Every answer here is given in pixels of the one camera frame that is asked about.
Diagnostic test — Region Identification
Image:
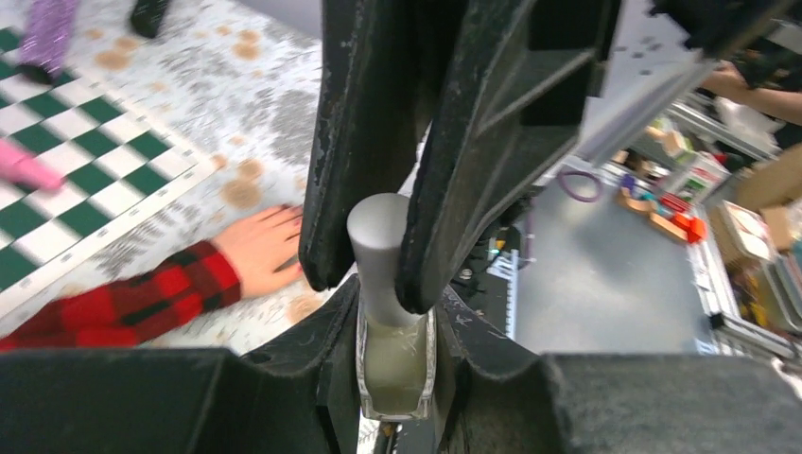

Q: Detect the floral patterned table mat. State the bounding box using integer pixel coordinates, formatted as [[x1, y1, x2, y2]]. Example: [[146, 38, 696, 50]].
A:
[[1, 1, 326, 356]]

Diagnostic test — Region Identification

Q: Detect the black toy microphone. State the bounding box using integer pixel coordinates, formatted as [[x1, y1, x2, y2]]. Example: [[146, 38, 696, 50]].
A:
[[129, 0, 170, 39]]

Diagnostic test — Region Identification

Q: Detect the white cap nail polish bottle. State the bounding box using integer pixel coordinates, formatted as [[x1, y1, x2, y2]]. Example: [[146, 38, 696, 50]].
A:
[[347, 193, 437, 422]]

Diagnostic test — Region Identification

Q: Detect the purple glitter toy microphone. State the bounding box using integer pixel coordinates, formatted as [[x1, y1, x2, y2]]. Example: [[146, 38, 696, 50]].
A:
[[18, 0, 80, 85]]

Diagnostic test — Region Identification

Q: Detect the pink toy microphone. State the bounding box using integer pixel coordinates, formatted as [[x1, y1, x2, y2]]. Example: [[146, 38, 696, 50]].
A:
[[1, 139, 63, 192]]

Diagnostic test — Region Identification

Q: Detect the grey slotted cable duct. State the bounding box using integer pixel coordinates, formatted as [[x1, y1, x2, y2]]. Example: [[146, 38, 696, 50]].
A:
[[488, 249, 520, 341]]

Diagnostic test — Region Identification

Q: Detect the green white checkered board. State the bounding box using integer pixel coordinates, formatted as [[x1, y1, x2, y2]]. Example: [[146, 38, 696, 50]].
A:
[[1, 25, 215, 314]]

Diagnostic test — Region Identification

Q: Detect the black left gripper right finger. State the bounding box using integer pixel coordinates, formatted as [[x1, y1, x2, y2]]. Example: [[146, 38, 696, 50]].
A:
[[434, 289, 801, 453]]

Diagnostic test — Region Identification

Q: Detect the red black plaid shirt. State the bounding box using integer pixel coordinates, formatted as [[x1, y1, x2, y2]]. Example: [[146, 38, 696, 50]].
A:
[[1, 241, 241, 351]]

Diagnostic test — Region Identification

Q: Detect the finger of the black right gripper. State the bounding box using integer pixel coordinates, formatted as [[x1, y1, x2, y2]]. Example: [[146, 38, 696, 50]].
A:
[[299, 1, 466, 290], [395, 1, 620, 314]]

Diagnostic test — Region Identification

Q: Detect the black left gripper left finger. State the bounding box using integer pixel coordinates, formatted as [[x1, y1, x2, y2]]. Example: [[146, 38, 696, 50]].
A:
[[1, 277, 359, 453]]

